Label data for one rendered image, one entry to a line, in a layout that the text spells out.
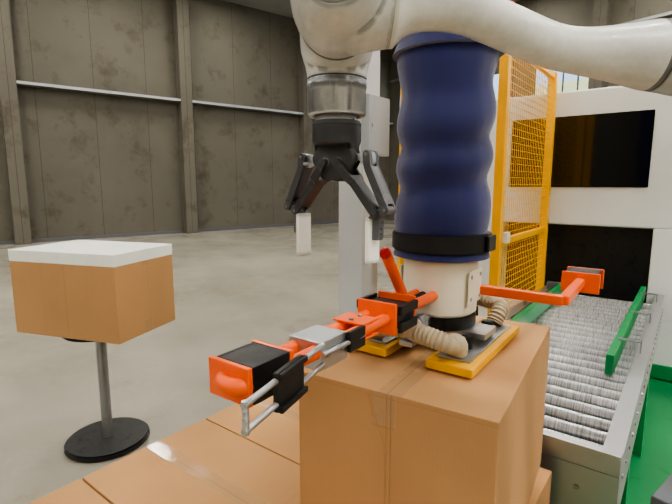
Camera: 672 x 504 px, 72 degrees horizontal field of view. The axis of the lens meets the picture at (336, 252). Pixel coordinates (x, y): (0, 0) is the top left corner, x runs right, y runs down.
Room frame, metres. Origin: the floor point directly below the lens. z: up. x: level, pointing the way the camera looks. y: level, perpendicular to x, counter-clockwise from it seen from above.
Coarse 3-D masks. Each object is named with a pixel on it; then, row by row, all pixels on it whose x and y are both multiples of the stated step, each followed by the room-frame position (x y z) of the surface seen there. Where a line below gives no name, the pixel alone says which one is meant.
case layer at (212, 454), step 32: (224, 416) 1.47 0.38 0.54; (256, 416) 1.47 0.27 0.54; (288, 416) 1.47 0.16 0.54; (160, 448) 1.27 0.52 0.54; (192, 448) 1.27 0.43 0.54; (224, 448) 1.27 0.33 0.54; (256, 448) 1.27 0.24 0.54; (288, 448) 1.27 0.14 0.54; (96, 480) 1.13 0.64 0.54; (128, 480) 1.13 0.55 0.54; (160, 480) 1.13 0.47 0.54; (192, 480) 1.13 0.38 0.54; (224, 480) 1.13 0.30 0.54; (256, 480) 1.13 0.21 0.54; (288, 480) 1.13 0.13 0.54; (544, 480) 1.13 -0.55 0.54
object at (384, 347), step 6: (390, 336) 1.03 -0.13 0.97; (366, 342) 1.00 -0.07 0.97; (372, 342) 1.00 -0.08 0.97; (378, 342) 1.00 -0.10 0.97; (384, 342) 0.99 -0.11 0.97; (390, 342) 1.00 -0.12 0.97; (396, 342) 1.00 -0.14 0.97; (360, 348) 0.99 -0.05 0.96; (366, 348) 0.99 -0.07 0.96; (372, 348) 0.98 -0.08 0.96; (378, 348) 0.97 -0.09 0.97; (384, 348) 0.96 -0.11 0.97; (390, 348) 0.97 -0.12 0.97; (396, 348) 0.99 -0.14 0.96; (378, 354) 0.97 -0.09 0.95; (384, 354) 0.96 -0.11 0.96
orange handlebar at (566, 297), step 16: (480, 288) 1.04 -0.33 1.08; (496, 288) 1.02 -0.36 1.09; (512, 288) 1.01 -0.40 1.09; (576, 288) 1.02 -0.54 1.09; (560, 304) 0.94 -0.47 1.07; (336, 320) 0.77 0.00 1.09; (352, 320) 0.76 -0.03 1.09; (368, 320) 0.76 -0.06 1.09; (384, 320) 0.80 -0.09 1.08; (368, 336) 0.75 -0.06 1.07; (304, 352) 0.62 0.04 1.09; (320, 352) 0.64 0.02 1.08; (224, 384) 0.53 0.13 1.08; (240, 384) 0.53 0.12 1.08
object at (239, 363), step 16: (240, 352) 0.58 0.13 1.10; (256, 352) 0.58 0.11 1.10; (272, 352) 0.58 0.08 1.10; (288, 352) 0.59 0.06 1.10; (224, 368) 0.55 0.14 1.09; (240, 368) 0.54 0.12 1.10; (256, 368) 0.54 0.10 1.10; (272, 368) 0.56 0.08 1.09; (256, 384) 0.54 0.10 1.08; (240, 400) 0.54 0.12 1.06
